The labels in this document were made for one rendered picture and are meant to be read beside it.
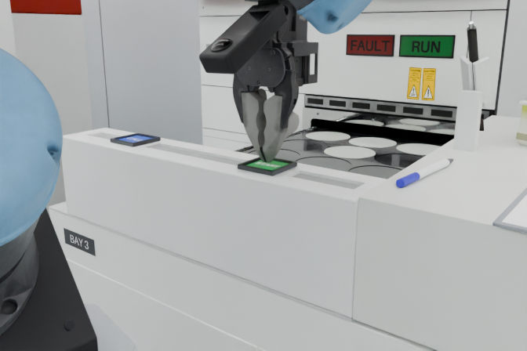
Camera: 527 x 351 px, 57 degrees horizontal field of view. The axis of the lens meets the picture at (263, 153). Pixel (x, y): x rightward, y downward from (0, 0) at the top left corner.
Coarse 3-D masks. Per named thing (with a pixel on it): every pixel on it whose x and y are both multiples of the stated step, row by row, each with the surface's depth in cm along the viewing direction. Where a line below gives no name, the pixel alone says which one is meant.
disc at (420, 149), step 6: (402, 144) 103; (408, 144) 103; (414, 144) 103; (420, 144) 103; (426, 144) 103; (402, 150) 97; (408, 150) 97; (414, 150) 97; (420, 150) 97; (426, 150) 97; (432, 150) 97
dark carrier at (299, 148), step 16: (320, 128) 119; (288, 144) 103; (304, 144) 103; (320, 144) 103; (336, 144) 103; (352, 144) 103; (400, 144) 103; (432, 144) 103; (288, 160) 91; (304, 160) 91; (320, 160) 91; (336, 160) 91; (352, 160) 90; (368, 160) 90; (384, 160) 91; (400, 160) 91; (416, 160) 91; (384, 176) 80
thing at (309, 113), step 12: (312, 108) 123; (324, 108) 123; (312, 120) 125; (336, 120) 120; (348, 120) 118; (360, 120) 116; (372, 120) 114; (384, 120) 112; (396, 120) 111; (408, 120) 109; (420, 120) 108; (432, 120) 107; (444, 132) 105
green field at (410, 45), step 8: (408, 40) 107; (416, 40) 106; (424, 40) 105; (432, 40) 104; (440, 40) 103; (448, 40) 102; (408, 48) 107; (416, 48) 106; (424, 48) 105; (432, 48) 104; (440, 48) 103; (448, 48) 102
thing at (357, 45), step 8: (352, 40) 114; (360, 40) 113; (368, 40) 112; (376, 40) 111; (384, 40) 110; (392, 40) 109; (352, 48) 115; (360, 48) 113; (368, 48) 112; (376, 48) 111; (384, 48) 110
